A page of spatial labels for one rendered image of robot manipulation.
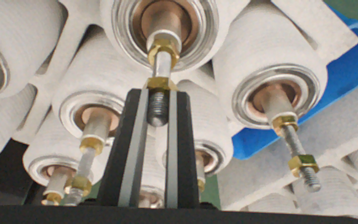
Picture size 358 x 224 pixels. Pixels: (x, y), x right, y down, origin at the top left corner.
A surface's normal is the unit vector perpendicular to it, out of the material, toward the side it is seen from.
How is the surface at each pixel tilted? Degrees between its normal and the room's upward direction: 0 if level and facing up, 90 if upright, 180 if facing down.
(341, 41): 0
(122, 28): 4
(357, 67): 88
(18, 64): 43
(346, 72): 88
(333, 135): 90
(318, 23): 0
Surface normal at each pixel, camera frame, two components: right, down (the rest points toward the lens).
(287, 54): -0.01, 0.02
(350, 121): -0.82, -0.41
